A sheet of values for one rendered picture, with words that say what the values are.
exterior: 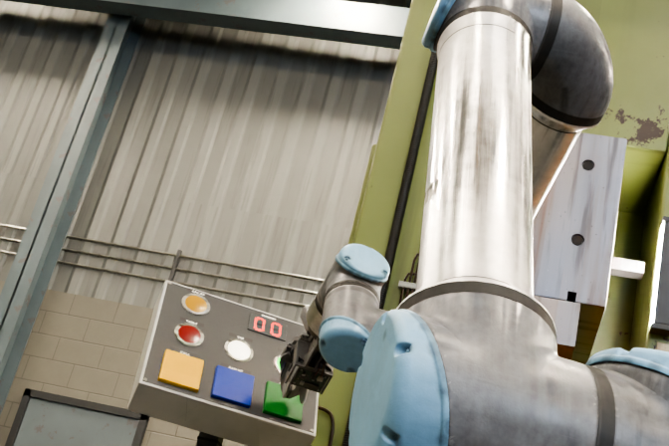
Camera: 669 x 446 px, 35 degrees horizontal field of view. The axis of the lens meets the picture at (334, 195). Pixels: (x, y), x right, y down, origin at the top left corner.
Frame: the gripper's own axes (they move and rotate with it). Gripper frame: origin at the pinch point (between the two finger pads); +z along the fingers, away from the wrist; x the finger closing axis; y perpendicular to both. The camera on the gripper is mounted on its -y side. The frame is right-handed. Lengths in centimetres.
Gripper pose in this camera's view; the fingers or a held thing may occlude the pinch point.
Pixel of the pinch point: (289, 389)
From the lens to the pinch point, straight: 198.6
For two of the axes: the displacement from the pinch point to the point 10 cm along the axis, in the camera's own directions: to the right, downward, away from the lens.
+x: 9.3, 3.3, 1.9
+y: -0.4, 5.9, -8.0
